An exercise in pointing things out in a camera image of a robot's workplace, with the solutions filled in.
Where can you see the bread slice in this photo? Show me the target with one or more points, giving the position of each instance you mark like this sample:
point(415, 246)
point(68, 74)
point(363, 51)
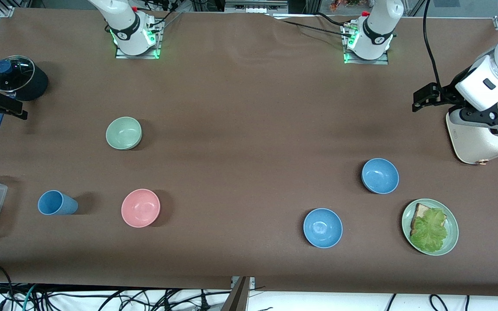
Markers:
point(422, 211)

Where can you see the white toaster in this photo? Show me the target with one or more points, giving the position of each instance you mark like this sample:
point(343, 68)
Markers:
point(474, 144)

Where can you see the dark wooden beam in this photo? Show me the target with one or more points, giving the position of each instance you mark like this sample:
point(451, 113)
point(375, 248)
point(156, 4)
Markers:
point(238, 298)

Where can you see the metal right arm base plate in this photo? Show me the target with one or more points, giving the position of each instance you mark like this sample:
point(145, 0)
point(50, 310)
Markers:
point(156, 49)

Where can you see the orange background object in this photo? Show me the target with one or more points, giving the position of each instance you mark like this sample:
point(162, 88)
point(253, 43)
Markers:
point(344, 4)

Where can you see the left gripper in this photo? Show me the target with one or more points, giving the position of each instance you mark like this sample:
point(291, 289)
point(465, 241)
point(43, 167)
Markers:
point(445, 94)

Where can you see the green lettuce leaf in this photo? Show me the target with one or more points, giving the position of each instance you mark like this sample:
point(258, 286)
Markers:
point(429, 231)

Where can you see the pink bowl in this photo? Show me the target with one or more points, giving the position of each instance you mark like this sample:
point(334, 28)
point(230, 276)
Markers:
point(140, 207)

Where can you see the blue bowl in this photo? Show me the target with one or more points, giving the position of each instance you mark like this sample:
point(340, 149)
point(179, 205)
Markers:
point(322, 227)
point(380, 176)

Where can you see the green plate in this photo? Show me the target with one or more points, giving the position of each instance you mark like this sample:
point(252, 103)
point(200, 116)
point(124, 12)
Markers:
point(452, 235)

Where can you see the black pot with glass lid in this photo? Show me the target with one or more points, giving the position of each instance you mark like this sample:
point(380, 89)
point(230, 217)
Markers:
point(38, 84)

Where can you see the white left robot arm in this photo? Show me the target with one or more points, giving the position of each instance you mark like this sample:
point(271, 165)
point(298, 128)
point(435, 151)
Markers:
point(378, 26)

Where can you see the grey power strip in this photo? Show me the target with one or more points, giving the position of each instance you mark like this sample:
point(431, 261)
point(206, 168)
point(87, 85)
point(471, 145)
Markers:
point(255, 6)

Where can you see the glass lid blue knob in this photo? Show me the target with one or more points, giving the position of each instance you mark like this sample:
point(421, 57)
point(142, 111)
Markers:
point(15, 80)

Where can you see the metal table bracket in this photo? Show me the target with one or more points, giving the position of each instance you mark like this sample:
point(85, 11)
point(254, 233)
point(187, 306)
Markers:
point(252, 281)

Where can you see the green bowl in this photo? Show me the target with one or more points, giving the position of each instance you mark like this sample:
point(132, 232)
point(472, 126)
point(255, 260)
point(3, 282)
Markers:
point(123, 133)

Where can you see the brown table cover mat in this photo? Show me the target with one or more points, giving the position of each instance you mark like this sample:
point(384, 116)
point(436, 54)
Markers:
point(231, 194)

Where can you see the blue cup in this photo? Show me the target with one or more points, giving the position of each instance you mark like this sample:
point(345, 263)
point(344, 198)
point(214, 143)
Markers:
point(56, 203)

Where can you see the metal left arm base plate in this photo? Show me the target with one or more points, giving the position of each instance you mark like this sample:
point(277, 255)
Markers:
point(383, 61)

